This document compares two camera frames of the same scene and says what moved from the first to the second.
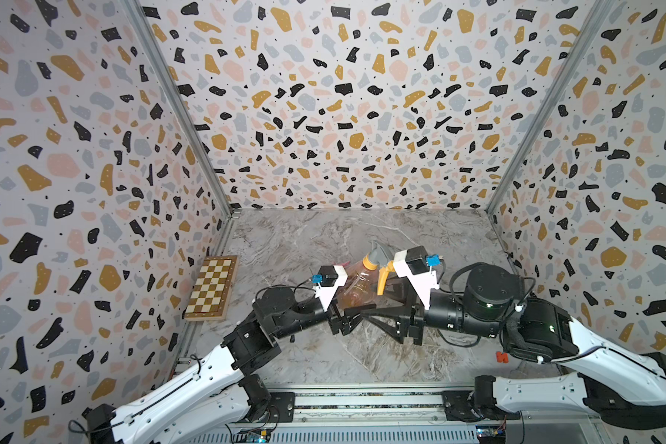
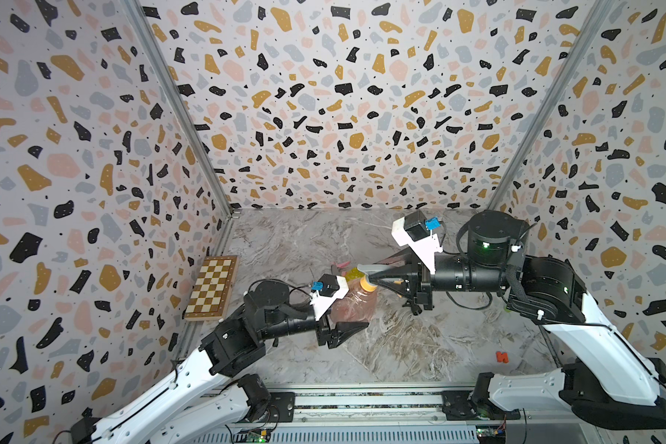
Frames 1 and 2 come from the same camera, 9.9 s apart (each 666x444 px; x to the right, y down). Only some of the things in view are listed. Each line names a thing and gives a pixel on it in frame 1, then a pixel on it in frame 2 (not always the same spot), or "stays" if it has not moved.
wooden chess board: (209, 298) stays
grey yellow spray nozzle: (379, 257) -> (362, 272)
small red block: (502, 357) stays
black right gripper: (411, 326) -> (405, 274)
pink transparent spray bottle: (361, 289) stays
